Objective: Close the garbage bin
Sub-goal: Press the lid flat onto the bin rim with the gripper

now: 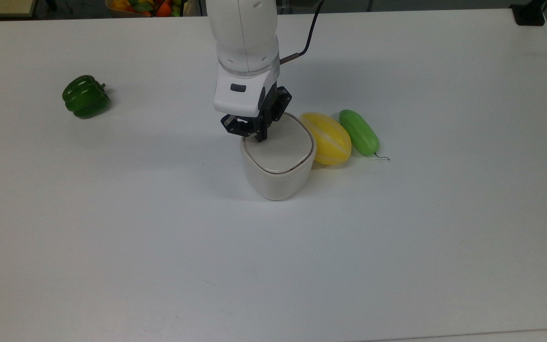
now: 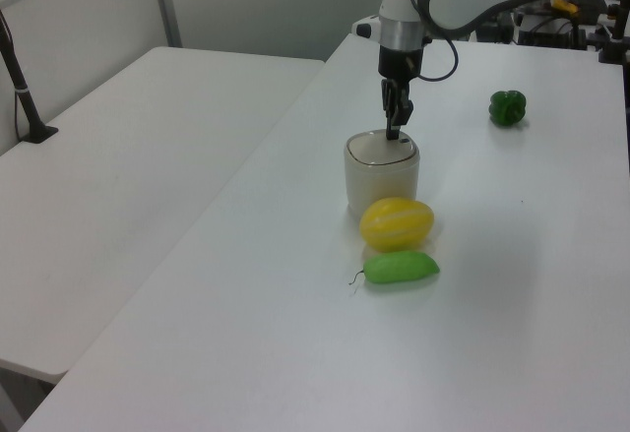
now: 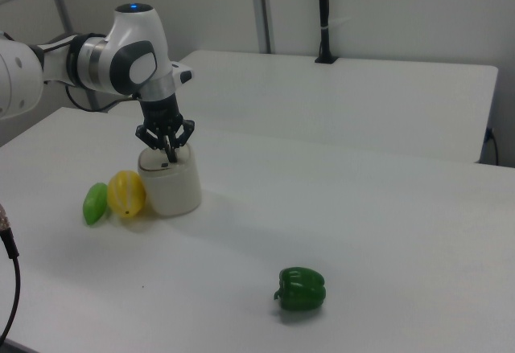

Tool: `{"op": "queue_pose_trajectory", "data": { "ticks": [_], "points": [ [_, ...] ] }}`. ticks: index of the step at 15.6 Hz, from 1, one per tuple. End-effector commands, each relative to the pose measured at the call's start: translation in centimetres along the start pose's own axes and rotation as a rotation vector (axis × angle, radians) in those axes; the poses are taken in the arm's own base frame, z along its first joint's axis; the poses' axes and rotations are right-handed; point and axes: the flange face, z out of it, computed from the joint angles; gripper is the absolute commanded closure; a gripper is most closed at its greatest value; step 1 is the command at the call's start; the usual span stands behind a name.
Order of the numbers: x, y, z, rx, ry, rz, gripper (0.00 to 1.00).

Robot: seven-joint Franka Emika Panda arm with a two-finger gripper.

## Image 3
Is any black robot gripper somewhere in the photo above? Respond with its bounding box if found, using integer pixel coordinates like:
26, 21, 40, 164
134, 89, 196, 164

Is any beige garbage bin lid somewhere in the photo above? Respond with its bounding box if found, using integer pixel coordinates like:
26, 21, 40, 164
138, 147, 191, 174

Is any beige garbage bin body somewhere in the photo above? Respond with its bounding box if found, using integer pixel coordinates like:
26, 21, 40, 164
138, 146, 203, 218

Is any yellow striped toy melon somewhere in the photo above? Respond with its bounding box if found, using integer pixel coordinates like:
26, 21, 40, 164
106, 170, 147, 220

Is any light green toy cucumber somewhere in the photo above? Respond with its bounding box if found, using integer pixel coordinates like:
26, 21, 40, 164
82, 183, 110, 228

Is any black pole with clamp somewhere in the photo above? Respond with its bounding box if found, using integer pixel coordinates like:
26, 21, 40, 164
314, 0, 339, 65

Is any dark green toy bell pepper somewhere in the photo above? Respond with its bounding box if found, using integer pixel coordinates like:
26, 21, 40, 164
273, 266, 327, 313

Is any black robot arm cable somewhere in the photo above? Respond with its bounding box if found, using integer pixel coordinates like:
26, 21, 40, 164
64, 82, 142, 113

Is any black cable with braided plug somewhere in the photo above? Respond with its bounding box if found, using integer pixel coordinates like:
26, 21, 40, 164
0, 203, 23, 347

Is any thin dark hanging cable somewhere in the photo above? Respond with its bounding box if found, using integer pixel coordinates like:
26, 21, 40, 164
484, 126, 501, 166

